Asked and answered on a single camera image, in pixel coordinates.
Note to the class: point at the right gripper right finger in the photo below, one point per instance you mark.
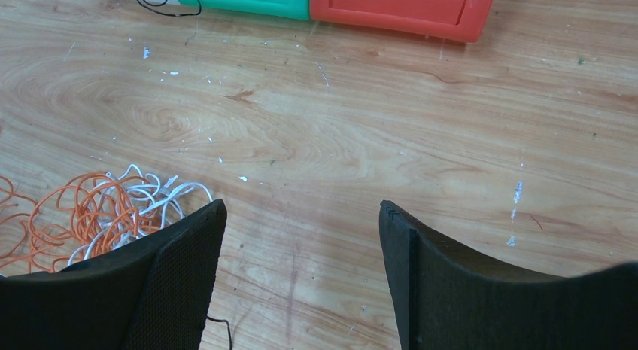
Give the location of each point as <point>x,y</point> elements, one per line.
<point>447,295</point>

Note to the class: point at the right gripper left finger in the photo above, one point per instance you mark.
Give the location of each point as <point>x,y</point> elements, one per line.
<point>153,293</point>

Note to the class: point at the red plastic bin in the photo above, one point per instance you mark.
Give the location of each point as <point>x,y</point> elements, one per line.
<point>456,20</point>

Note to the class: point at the green plastic bin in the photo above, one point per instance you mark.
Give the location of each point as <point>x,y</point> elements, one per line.
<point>293,9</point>

